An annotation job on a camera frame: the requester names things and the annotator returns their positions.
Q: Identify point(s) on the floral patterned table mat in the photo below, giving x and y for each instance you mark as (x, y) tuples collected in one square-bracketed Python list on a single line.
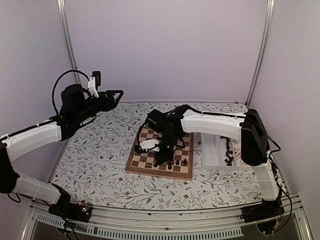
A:
[(93, 166)]

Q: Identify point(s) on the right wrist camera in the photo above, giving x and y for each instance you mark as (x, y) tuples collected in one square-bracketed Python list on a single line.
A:
[(147, 145)]

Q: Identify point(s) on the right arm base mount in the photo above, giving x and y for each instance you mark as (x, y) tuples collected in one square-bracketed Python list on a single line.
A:
[(269, 212)]

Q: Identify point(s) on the white divided plastic tray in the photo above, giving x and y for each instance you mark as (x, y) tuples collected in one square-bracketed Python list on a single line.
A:
[(214, 154)]

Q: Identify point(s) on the light chess pieces pile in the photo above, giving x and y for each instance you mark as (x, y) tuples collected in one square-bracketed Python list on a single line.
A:
[(236, 147)]

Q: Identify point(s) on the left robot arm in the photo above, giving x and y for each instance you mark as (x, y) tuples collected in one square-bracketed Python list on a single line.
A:
[(15, 145)]

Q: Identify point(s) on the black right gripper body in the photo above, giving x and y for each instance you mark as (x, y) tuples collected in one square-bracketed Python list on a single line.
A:
[(169, 140)]

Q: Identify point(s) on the wooden chessboard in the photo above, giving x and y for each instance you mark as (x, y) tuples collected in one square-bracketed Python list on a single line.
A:
[(180, 168)]

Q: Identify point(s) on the aluminium frame post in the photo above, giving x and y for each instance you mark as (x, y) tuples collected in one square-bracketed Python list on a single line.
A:
[(62, 13), (270, 5)]

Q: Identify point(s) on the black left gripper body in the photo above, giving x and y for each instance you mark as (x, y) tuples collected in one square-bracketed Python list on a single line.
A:
[(84, 111)]

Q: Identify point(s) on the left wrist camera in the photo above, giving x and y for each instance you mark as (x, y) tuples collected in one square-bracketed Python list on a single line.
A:
[(93, 83)]

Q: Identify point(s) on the left aluminium frame post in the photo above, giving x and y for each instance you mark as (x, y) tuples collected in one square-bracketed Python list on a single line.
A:
[(62, 13)]

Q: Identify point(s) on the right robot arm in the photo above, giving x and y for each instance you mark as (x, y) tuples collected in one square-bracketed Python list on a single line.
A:
[(247, 128)]

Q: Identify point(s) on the right aluminium frame post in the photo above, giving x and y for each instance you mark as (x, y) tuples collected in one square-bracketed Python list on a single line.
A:
[(270, 5)]

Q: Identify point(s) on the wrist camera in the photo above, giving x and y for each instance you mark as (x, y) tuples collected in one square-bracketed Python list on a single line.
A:
[(93, 83), (147, 145)]

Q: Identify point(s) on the dark chess pieces pile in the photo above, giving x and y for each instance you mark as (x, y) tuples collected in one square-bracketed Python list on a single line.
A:
[(229, 153)]

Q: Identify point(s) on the front aluminium rail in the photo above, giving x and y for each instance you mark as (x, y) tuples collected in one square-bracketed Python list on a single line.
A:
[(130, 224)]

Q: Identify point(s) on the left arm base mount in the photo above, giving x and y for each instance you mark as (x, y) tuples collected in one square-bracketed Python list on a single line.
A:
[(80, 211)]

